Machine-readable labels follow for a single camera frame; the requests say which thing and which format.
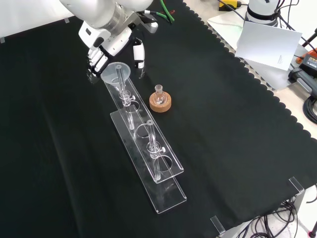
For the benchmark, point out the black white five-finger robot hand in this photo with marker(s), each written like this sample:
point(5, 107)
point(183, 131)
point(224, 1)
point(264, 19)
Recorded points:
point(111, 43)

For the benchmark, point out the clear plastic funnel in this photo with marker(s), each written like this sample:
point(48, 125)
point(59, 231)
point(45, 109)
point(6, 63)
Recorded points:
point(109, 74)

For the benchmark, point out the clear acrylic funnel stand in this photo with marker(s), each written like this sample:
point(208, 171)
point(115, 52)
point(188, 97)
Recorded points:
point(171, 198)

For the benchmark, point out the small round-bottom glass flask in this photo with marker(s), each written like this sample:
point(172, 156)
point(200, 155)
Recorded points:
point(158, 99)

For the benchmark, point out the yellow stop button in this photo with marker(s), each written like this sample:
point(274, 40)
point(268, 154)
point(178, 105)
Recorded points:
point(229, 5)

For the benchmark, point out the black bench cloth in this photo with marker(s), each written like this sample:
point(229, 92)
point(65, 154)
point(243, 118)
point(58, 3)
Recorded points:
point(223, 136)

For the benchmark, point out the pale board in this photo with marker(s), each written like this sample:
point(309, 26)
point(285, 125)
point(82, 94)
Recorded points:
point(267, 44)

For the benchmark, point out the grey black device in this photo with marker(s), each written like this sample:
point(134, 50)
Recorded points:
point(304, 81)

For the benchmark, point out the black orange device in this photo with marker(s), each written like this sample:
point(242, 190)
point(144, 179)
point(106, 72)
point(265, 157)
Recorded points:
point(309, 62)

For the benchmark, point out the black tripod leg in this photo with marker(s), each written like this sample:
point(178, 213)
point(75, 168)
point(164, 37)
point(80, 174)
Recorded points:
point(310, 37)

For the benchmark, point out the metal bench leg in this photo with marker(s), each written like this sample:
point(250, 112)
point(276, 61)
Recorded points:
point(298, 203)

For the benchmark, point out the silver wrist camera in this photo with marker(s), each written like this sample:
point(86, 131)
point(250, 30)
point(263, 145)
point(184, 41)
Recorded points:
point(151, 26)

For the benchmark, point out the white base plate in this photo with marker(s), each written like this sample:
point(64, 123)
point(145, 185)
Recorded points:
point(223, 23)

